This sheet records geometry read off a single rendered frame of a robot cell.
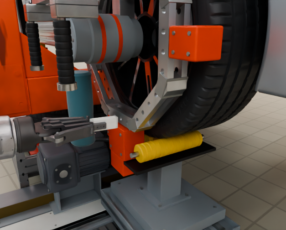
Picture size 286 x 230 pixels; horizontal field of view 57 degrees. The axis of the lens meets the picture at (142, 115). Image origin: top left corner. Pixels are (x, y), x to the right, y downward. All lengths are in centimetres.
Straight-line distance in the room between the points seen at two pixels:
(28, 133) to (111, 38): 34
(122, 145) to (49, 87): 50
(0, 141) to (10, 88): 66
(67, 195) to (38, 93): 52
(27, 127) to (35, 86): 66
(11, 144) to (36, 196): 84
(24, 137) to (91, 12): 29
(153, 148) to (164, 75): 28
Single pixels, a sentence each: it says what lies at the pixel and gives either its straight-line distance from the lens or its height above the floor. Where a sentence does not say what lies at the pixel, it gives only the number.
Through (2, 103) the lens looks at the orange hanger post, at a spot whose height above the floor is 59.
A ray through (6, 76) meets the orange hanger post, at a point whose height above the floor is 70.
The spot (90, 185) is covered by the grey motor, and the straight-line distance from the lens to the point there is 143.
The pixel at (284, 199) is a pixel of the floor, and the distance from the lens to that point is 169.
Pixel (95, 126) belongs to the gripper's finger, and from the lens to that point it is 64.
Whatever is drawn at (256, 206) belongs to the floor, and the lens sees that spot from 158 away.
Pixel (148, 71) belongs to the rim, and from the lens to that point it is 88.
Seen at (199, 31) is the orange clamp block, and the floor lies 87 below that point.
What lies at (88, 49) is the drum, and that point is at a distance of 75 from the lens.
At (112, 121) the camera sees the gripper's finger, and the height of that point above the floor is 66.
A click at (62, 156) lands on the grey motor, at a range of 112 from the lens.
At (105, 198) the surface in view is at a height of 15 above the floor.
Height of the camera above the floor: 88
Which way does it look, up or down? 18 degrees down
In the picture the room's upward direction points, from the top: straight up
